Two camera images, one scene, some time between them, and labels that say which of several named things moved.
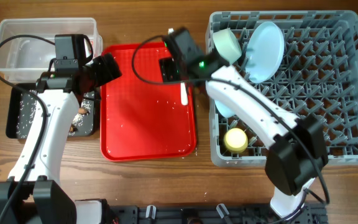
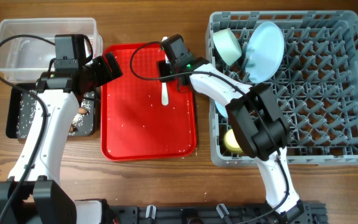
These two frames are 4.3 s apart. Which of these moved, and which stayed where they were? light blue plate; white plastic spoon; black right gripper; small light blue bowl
Moved: white plastic spoon
Stayed: light blue plate; small light blue bowl; black right gripper
